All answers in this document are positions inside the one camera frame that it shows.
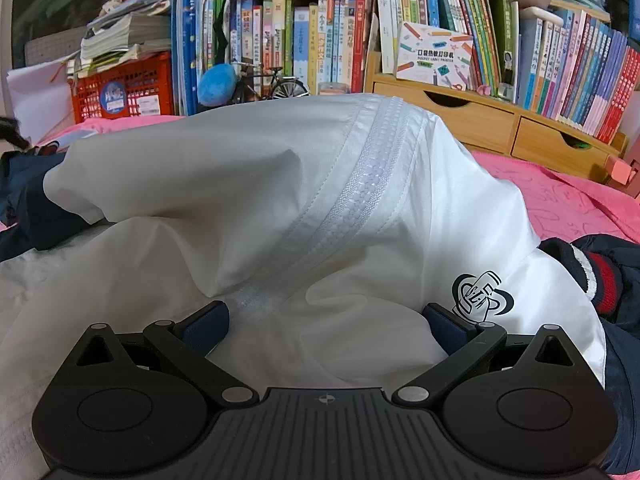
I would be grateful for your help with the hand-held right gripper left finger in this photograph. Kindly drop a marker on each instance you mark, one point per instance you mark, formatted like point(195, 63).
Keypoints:
point(207, 322)

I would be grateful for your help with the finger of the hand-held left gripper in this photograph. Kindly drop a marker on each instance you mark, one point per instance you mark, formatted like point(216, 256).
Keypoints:
point(11, 132)

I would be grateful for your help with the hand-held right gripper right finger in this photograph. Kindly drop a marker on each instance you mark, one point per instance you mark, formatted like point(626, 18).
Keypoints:
point(440, 321)

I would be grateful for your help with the white and navy jacket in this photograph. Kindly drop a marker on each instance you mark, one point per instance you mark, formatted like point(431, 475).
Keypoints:
point(300, 185)

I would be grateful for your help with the white paper sheets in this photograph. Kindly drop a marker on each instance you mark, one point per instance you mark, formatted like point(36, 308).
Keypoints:
point(40, 95)

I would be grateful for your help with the white framed dark window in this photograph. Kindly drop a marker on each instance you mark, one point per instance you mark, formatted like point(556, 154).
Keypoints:
point(60, 5)

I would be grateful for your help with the red plastic crate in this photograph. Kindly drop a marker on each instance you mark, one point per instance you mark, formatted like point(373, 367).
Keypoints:
point(140, 80)

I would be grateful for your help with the stack of papers and booklets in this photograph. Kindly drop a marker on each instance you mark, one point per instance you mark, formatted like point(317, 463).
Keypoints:
point(125, 35)

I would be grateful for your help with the pink blanket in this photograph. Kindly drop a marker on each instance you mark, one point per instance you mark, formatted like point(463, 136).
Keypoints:
point(550, 200)

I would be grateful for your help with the wooden desktop drawer organizer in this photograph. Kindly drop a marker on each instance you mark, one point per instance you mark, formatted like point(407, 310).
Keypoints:
point(480, 115)

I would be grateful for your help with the blue plush ball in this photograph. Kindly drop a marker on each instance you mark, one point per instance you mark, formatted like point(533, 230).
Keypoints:
point(217, 85)

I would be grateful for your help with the miniature bicycle model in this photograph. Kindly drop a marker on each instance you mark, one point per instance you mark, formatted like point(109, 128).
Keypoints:
point(280, 87)

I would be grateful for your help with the white box with pencil print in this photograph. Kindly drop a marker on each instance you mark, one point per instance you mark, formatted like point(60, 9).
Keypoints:
point(435, 57)

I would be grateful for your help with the row of colourful books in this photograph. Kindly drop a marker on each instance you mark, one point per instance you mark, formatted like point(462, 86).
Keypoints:
point(320, 45)
point(560, 65)

